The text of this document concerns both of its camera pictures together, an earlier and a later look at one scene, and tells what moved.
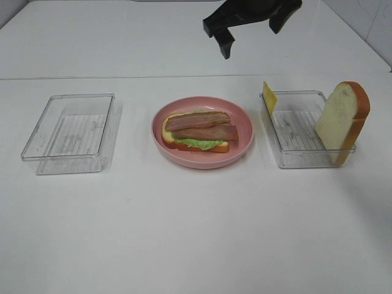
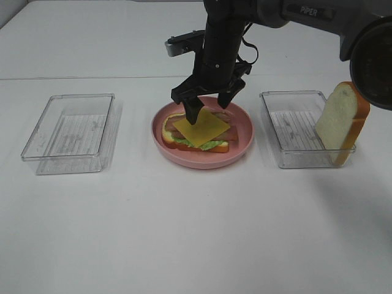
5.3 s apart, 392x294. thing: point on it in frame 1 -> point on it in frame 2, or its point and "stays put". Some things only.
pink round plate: (201, 159) stays put
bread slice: (222, 147) stays put
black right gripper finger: (277, 20) -> (225, 98)
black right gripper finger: (226, 40) -> (192, 107)
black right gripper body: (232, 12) -> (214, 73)
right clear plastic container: (292, 127) stays put
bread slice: (342, 119) stays put
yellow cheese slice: (270, 97) -> (208, 125)
